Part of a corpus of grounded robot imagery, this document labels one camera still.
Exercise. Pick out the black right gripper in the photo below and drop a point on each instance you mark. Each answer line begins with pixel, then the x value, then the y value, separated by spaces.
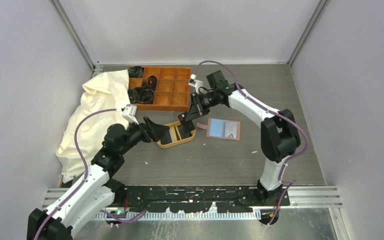
pixel 204 111

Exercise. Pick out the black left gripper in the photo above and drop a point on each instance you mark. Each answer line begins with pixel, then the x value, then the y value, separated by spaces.
pixel 156 129

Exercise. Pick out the tan leather card holder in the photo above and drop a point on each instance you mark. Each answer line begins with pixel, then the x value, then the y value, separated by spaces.
pixel 221 129

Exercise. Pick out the cream cloth bag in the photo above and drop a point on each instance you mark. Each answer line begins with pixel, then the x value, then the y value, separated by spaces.
pixel 88 125

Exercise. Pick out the aluminium front rail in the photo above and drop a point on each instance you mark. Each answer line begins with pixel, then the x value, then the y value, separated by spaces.
pixel 301 198

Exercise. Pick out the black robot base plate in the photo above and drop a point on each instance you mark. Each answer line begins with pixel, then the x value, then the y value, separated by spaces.
pixel 195 199

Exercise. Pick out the yellow oval tray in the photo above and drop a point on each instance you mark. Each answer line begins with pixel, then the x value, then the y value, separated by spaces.
pixel 165 141

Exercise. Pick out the black coiled cable large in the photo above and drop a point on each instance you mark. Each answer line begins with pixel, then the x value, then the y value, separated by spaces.
pixel 141 95

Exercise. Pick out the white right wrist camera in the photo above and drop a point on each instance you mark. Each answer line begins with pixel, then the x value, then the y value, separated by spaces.
pixel 195 84

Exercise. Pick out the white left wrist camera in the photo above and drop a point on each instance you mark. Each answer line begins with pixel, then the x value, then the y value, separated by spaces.
pixel 129 113

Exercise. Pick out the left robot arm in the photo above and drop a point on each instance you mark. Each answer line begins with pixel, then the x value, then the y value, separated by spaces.
pixel 63 219

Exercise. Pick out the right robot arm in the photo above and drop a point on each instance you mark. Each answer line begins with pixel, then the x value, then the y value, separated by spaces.
pixel 279 134

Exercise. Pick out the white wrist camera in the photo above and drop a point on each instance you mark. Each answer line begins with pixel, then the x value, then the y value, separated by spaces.
pixel 129 113
pixel 195 84

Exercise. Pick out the orange compartment organizer tray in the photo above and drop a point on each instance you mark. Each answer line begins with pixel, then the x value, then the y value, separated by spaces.
pixel 172 92

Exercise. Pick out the black credit card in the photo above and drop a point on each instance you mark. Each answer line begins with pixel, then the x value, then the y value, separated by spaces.
pixel 173 134

